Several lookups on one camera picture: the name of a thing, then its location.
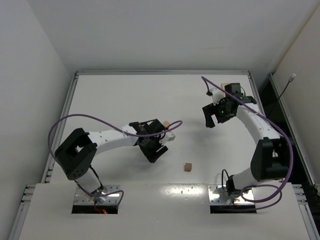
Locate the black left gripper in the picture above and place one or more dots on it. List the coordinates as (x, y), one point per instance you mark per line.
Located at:
(152, 148)

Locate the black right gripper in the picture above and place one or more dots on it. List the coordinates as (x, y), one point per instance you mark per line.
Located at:
(213, 110)

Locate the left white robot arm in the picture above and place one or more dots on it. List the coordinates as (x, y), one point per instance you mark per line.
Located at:
(75, 155)

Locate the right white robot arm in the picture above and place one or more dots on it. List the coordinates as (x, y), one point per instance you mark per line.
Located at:
(273, 157)

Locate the lone wooden cube block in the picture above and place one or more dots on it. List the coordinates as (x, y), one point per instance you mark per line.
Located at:
(188, 167)

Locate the translucent orange plastic holder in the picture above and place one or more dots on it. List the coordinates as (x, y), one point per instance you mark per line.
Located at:
(223, 86)

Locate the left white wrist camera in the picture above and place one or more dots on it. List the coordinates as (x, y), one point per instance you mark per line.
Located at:
(167, 137)

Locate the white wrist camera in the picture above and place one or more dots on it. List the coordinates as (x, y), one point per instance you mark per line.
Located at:
(167, 137)
(215, 94)

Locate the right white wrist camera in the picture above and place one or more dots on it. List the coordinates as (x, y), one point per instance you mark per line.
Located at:
(215, 94)

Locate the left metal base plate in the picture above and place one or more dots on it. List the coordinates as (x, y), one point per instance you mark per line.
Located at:
(109, 196)

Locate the metal base plate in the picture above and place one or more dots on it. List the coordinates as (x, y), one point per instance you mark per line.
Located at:
(109, 196)
(218, 197)

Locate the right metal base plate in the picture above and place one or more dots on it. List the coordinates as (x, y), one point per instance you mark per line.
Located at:
(218, 197)

